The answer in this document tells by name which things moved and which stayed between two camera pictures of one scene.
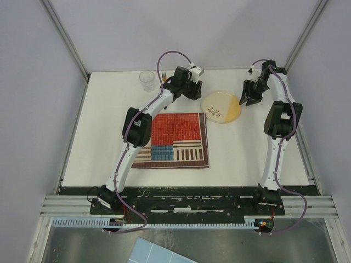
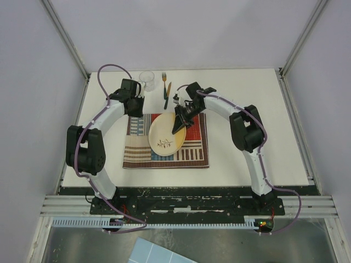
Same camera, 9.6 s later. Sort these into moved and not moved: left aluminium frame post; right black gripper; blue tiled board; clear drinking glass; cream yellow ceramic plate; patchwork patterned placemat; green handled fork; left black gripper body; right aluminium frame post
Moved: cream yellow ceramic plate; right black gripper; left black gripper body
Not moved: blue tiled board; right aluminium frame post; left aluminium frame post; clear drinking glass; patchwork patterned placemat; green handled fork
